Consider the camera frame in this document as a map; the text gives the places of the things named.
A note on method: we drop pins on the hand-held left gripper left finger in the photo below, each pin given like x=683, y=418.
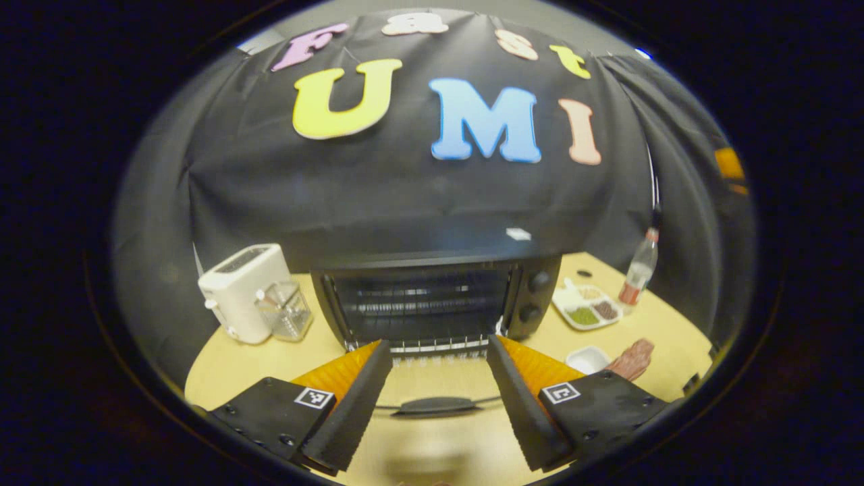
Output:
x=354, y=408

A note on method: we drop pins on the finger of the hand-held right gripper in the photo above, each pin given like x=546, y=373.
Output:
x=730, y=165

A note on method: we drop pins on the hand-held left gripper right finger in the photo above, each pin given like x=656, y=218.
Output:
x=520, y=408

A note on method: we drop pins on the black electric oven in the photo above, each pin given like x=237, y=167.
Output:
x=526, y=297

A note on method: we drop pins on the red raw meat slice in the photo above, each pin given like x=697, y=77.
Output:
x=631, y=359

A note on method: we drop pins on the small white ribbed dish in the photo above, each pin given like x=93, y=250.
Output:
x=587, y=360

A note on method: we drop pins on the clear glass cup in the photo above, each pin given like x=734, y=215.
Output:
x=287, y=312

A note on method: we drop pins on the white divided bean plate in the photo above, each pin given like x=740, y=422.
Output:
x=586, y=307

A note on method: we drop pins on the clear plastic bottle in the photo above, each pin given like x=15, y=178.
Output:
x=638, y=273

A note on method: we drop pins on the small ceiling light panel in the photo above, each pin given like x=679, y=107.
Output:
x=642, y=53

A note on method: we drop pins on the white toaster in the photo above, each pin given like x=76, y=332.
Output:
x=236, y=297

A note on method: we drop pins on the black backdrop cloth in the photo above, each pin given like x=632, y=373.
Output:
x=418, y=196

